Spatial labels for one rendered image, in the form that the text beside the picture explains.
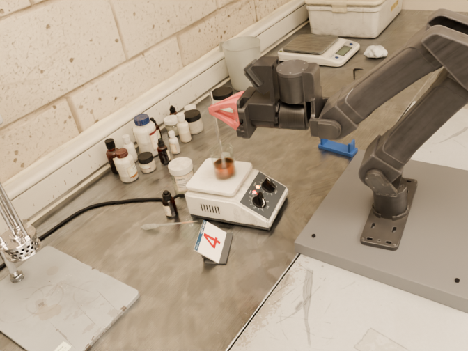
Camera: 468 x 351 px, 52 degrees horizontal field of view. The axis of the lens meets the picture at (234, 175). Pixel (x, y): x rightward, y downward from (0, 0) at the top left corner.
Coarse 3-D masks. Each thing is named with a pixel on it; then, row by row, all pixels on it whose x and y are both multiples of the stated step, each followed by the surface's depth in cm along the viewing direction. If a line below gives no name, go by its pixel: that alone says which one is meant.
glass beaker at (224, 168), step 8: (216, 144) 105; (224, 144) 105; (216, 152) 105; (224, 152) 106; (232, 152) 102; (216, 160) 102; (224, 160) 101; (232, 160) 103; (216, 168) 103; (224, 168) 102; (232, 168) 103; (216, 176) 105; (224, 176) 104; (232, 176) 104
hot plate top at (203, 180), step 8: (208, 160) 113; (200, 168) 110; (208, 168) 110; (240, 168) 108; (248, 168) 108; (192, 176) 108; (200, 176) 108; (208, 176) 107; (240, 176) 105; (192, 184) 106; (200, 184) 105; (208, 184) 105; (216, 184) 104; (224, 184) 104; (232, 184) 103; (240, 184) 104; (208, 192) 103; (216, 192) 102; (224, 192) 101; (232, 192) 101
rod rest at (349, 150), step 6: (318, 144) 126; (324, 144) 125; (330, 144) 125; (336, 144) 125; (342, 144) 124; (348, 144) 119; (354, 144) 121; (330, 150) 124; (336, 150) 122; (342, 150) 122; (348, 150) 120; (354, 150) 121; (348, 156) 121
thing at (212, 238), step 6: (210, 228) 102; (216, 228) 103; (204, 234) 100; (210, 234) 101; (216, 234) 101; (222, 234) 102; (204, 240) 98; (210, 240) 99; (216, 240) 100; (204, 246) 97; (210, 246) 98; (216, 246) 99; (204, 252) 96; (210, 252) 97; (216, 252) 98; (216, 258) 97
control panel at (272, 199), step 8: (256, 176) 108; (264, 176) 109; (256, 184) 107; (280, 184) 109; (248, 192) 104; (256, 192) 105; (264, 192) 106; (272, 192) 107; (280, 192) 108; (248, 200) 103; (272, 200) 105; (256, 208) 102; (264, 208) 103; (272, 208) 103; (264, 216) 101
